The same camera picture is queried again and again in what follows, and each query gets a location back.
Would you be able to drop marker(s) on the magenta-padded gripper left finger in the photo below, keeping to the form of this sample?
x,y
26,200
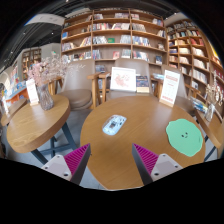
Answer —
x,y
75,161

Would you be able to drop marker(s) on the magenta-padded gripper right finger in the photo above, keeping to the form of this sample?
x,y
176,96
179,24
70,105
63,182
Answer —
x,y
148,161

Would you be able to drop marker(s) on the transparent computer mouse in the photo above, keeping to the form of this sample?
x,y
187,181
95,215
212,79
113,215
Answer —
x,y
114,125

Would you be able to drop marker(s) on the green wavy-edged mouse pad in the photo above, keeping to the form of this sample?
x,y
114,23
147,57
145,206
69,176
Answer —
x,y
184,138

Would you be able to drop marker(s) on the glass vase with pink flowers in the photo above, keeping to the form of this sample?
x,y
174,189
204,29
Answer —
x,y
45,98

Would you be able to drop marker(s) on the beige armchair with wooden arms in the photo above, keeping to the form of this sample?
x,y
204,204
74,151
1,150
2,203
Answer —
x,y
183,88
78,88
143,68

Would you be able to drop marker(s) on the stack of books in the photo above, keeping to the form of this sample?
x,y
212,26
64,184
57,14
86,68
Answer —
x,y
200,105

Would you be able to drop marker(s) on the white sign on wooden base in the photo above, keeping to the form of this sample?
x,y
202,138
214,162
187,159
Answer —
x,y
170,87

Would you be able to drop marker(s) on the dark book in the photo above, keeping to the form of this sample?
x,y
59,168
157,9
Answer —
x,y
142,83

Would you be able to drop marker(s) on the small white table sign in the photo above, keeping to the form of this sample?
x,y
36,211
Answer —
x,y
32,91

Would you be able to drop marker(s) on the light blue book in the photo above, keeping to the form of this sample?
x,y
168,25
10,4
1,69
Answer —
x,y
159,76

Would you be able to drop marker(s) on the white framed picture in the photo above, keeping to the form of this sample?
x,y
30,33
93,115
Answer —
x,y
122,79

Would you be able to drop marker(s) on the small distant bookshelf unit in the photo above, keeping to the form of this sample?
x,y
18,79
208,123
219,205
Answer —
x,y
31,60

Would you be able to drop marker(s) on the wide wooden bookshelf unit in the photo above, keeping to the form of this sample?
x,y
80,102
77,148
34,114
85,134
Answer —
x,y
113,33

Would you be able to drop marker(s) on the white ceiling panel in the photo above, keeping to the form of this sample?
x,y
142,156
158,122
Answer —
x,y
46,19

